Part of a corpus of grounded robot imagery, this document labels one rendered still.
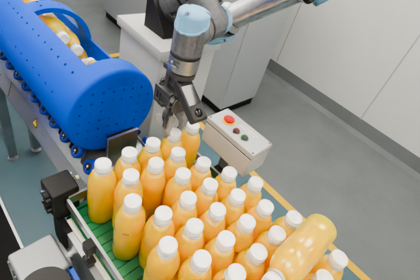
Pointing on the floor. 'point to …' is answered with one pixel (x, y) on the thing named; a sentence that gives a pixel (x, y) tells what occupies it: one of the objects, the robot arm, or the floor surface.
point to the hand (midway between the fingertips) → (174, 133)
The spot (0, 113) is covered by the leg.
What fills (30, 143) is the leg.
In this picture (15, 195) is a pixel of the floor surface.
